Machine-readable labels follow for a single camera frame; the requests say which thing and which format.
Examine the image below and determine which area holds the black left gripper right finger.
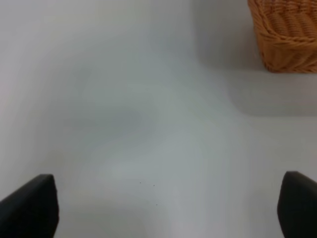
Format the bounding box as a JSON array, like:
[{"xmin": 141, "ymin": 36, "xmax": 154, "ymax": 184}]
[{"xmin": 277, "ymin": 171, "xmax": 317, "ymax": 238}]

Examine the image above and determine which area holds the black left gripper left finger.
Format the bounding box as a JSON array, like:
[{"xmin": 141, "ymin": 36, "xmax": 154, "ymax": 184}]
[{"xmin": 0, "ymin": 174, "xmax": 59, "ymax": 238}]

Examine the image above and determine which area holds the orange wicker basket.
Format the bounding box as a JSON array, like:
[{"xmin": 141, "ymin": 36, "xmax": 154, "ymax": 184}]
[{"xmin": 248, "ymin": 0, "xmax": 317, "ymax": 73}]

